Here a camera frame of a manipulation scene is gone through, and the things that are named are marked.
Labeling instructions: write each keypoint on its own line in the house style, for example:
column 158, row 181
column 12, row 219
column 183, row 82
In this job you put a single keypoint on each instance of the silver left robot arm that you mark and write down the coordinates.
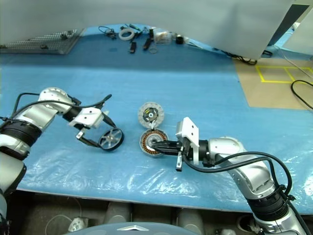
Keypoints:
column 36, row 115

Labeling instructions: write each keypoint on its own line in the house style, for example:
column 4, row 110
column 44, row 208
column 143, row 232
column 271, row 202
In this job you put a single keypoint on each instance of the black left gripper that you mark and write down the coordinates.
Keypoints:
column 80, row 133

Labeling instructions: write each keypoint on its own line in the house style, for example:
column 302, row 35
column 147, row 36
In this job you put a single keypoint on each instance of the large white board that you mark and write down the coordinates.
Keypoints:
column 146, row 12

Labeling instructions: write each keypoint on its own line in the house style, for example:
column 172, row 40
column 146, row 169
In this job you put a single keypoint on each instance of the long black bar tool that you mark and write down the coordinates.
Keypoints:
column 147, row 42

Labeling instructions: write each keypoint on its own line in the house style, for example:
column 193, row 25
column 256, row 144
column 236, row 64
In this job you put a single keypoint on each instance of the white tape roll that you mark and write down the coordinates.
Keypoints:
column 121, row 35

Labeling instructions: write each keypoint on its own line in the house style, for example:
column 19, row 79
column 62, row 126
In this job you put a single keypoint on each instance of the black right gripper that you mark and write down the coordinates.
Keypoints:
column 182, row 149

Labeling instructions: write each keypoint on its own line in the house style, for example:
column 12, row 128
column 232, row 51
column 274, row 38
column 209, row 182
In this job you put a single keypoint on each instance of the perforated metal plate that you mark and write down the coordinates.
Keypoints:
column 44, row 42

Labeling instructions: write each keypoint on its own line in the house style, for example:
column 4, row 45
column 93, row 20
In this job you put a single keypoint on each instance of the motor stator with copper windings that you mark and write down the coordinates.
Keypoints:
column 146, row 142

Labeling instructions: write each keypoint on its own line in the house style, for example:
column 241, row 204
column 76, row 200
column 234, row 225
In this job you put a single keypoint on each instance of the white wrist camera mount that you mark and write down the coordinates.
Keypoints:
column 88, row 117
column 190, row 129

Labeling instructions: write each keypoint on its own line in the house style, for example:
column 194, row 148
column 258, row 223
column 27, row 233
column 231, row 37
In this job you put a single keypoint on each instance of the blue plastic table sheet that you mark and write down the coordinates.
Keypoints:
column 171, row 85

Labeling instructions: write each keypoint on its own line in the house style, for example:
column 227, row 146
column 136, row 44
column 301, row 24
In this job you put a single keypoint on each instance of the grey robot torso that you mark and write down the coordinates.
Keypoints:
column 146, row 230

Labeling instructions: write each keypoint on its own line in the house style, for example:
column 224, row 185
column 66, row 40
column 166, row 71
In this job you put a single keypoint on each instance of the white side panel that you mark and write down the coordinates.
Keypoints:
column 300, row 36

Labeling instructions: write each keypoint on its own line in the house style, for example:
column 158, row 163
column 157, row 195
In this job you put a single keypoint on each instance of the grey rounded shape under table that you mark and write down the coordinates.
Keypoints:
column 119, row 213
column 190, row 218

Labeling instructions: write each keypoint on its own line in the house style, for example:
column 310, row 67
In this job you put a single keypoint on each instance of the short black bar tool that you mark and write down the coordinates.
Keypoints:
column 132, row 47

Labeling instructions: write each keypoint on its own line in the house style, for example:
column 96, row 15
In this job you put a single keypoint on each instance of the white device under table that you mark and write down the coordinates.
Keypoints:
column 78, row 224

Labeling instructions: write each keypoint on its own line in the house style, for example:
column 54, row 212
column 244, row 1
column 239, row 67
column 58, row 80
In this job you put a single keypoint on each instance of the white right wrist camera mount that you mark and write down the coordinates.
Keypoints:
column 190, row 129

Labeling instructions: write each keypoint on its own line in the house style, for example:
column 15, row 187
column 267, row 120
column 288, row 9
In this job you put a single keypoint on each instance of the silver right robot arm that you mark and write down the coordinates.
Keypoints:
column 254, row 176

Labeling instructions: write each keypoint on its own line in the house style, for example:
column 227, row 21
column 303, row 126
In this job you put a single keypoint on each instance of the black-rimmed silver motor rotor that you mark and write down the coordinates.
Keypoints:
column 111, row 139

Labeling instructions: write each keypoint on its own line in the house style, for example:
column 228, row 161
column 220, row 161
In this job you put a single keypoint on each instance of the clear plastic bag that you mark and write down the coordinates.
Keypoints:
column 162, row 38

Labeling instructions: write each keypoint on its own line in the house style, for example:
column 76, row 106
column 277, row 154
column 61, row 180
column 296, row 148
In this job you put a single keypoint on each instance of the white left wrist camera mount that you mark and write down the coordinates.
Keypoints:
column 88, row 117

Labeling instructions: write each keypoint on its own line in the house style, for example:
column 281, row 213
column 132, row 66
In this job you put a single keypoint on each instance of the small black cylinder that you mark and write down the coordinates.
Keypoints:
column 179, row 39

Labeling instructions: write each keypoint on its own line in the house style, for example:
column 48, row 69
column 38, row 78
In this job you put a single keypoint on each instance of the brown cardboard floor sheet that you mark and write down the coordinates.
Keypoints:
column 269, row 95

